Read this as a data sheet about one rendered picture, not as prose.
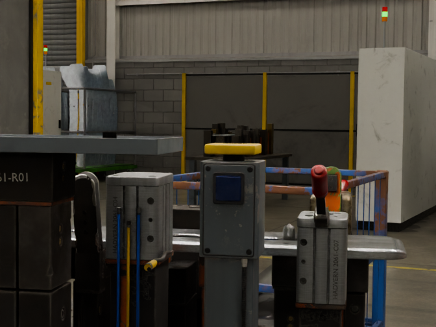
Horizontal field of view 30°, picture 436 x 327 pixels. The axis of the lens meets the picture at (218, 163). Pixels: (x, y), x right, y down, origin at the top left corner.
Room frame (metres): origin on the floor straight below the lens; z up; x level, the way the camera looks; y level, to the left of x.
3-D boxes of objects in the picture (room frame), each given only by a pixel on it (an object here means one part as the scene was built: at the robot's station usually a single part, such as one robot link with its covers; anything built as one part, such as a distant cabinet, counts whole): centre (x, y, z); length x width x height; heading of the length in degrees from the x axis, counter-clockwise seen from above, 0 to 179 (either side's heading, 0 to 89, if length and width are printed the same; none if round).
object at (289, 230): (1.29, -0.11, 1.00); 0.02 x 0.02 x 0.04
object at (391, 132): (9.98, -2.25, 1.22); 2.40 x 0.54 x 2.45; 155
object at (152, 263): (1.08, 0.08, 1.00); 0.12 x 0.01 x 0.01; 170
